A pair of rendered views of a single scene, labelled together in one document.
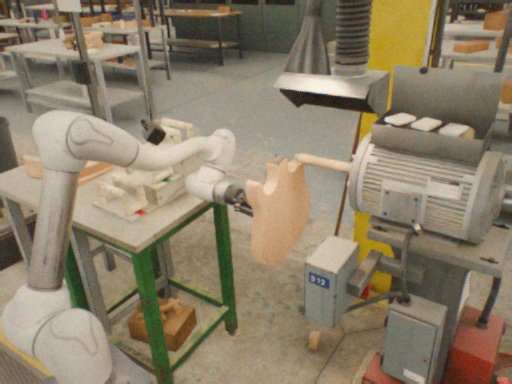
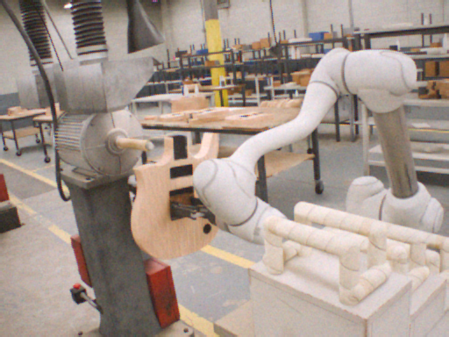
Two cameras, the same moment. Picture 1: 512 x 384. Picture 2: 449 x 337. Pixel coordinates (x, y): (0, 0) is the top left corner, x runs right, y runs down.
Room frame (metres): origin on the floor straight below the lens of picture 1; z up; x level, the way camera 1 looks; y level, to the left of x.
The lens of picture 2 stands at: (2.58, 0.35, 1.49)
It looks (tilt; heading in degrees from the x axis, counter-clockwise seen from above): 15 degrees down; 193
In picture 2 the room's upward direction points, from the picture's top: 7 degrees counter-clockwise
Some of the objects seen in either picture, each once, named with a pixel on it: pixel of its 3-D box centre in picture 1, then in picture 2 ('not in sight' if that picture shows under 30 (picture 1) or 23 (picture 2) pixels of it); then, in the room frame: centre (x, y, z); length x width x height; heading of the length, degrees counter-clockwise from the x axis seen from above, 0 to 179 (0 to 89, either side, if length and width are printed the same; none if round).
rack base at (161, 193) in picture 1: (150, 183); (370, 294); (1.79, 0.46, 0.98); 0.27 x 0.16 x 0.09; 52
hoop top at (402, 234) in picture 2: not in sight; (381, 229); (1.76, 0.48, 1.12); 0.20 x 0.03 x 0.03; 51
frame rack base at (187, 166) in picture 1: (174, 163); (326, 311); (1.91, 0.36, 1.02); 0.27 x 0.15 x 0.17; 52
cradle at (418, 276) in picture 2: not in sight; (411, 281); (1.85, 0.53, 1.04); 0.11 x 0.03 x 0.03; 142
